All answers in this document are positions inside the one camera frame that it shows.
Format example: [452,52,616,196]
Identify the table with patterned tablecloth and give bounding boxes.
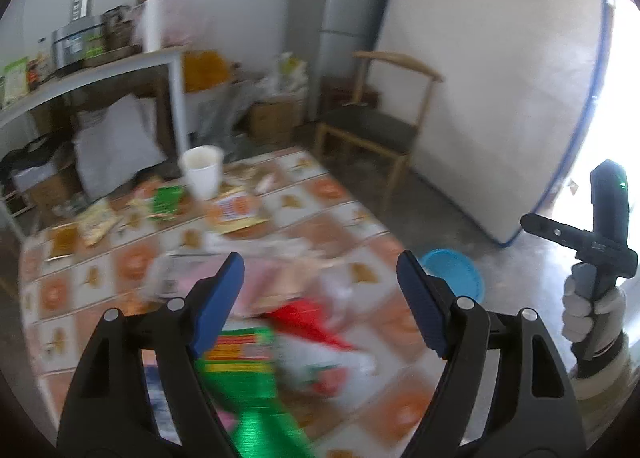
[17,148,466,458]

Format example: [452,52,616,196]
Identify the dark tin container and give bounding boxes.
[103,6,135,52]

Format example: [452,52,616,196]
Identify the yellow plastic bags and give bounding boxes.
[184,51,233,92]

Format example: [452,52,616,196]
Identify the white mattress with blue edge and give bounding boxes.
[375,0,608,245]

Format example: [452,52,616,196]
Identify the grey box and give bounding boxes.
[147,252,217,301]

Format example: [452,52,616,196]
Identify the large green snack packet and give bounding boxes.
[195,325,312,458]

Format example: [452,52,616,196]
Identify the blue plastic basket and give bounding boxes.
[419,248,486,306]

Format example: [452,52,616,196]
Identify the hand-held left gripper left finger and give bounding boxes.
[56,251,247,458]

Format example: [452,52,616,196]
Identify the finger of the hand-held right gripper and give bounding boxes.
[520,214,594,252]

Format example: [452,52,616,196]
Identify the red and white plastic bag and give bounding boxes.
[270,298,377,396]

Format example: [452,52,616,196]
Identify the person's right hand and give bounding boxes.
[561,278,627,345]

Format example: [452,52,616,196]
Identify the yellow snack packet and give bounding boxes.
[75,198,123,247]

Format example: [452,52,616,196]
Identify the brown cardboard box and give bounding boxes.
[248,98,306,144]
[12,161,81,211]

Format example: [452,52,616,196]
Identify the white plastic bags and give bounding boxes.
[74,94,168,201]

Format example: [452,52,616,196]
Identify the white side table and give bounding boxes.
[0,45,193,239]

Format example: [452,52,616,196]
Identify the paper towel roll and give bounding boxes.
[142,0,166,52]

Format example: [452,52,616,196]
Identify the white paper cup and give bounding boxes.
[179,145,224,200]

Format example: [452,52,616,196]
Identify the black bag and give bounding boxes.
[0,135,62,174]

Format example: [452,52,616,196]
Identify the person's right forearm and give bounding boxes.
[570,333,633,419]

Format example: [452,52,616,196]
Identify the white rectangular packet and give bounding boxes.
[207,188,271,235]

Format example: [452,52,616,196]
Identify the wooden chair with dark seat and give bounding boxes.
[315,51,445,211]

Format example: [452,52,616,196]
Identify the grey plastic bag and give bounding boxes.
[210,83,252,139]

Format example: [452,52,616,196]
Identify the green food bag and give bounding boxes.
[0,57,30,106]

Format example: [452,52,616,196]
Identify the small green snack packet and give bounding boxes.
[150,185,186,221]

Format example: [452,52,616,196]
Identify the grey refrigerator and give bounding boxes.
[286,0,401,124]

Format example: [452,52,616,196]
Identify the white bags with green print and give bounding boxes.
[265,52,308,100]

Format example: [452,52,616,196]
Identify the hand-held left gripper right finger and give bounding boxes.
[396,249,587,458]

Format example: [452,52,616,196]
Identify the brown snack packet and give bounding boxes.
[47,223,81,260]

